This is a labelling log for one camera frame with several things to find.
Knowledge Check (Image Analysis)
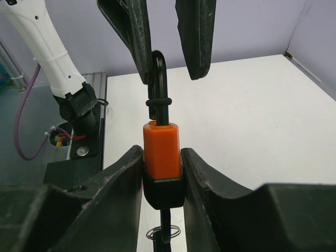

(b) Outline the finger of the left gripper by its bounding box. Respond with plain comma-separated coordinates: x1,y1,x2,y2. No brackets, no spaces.
97,0,153,84
175,0,216,80

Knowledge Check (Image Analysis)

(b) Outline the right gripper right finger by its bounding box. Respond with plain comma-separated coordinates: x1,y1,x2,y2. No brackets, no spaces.
181,148,335,251

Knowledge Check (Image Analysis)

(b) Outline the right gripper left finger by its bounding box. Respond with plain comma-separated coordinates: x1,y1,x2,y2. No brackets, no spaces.
1,145,143,251

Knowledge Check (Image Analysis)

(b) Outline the black headed key bunch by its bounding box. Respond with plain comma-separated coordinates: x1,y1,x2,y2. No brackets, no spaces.
146,209,181,252

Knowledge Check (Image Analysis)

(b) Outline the orange black padlock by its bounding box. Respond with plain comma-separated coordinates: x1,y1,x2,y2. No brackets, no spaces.
143,50,185,210

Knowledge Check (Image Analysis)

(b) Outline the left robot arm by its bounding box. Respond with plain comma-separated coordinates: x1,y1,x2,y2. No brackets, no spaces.
1,1,216,134

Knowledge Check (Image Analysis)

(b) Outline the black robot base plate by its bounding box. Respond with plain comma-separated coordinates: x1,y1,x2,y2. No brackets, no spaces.
44,105,106,190

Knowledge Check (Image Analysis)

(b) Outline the aluminium table frame rail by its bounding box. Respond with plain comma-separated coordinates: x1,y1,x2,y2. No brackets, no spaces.
1,44,108,161

